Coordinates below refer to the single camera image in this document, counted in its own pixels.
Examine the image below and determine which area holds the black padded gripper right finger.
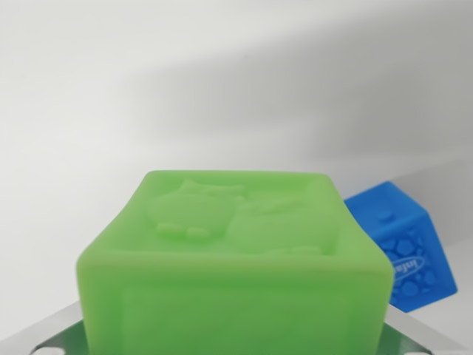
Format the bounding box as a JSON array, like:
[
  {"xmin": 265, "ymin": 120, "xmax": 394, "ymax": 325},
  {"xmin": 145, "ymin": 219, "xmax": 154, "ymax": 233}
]
[{"xmin": 382, "ymin": 305, "xmax": 473, "ymax": 355}]

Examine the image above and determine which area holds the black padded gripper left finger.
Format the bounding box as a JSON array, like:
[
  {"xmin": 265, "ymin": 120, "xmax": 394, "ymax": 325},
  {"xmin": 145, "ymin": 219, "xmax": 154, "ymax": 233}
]
[{"xmin": 0, "ymin": 299, "xmax": 88, "ymax": 355}]

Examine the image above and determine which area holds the green rubber cube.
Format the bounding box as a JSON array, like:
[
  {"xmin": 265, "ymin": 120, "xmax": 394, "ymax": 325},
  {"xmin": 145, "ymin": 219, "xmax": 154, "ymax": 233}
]
[{"xmin": 75, "ymin": 169, "xmax": 395, "ymax": 355}]

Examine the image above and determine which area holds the blue rubber cube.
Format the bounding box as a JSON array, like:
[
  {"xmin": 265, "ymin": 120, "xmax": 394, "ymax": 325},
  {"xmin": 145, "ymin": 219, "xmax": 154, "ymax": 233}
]
[{"xmin": 343, "ymin": 180, "xmax": 459, "ymax": 314}]

